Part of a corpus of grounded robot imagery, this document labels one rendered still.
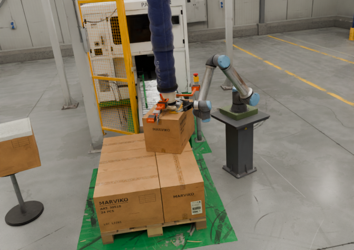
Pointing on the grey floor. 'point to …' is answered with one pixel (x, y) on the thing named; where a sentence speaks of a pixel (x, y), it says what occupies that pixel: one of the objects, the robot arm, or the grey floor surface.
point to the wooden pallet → (157, 229)
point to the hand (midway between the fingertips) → (174, 105)
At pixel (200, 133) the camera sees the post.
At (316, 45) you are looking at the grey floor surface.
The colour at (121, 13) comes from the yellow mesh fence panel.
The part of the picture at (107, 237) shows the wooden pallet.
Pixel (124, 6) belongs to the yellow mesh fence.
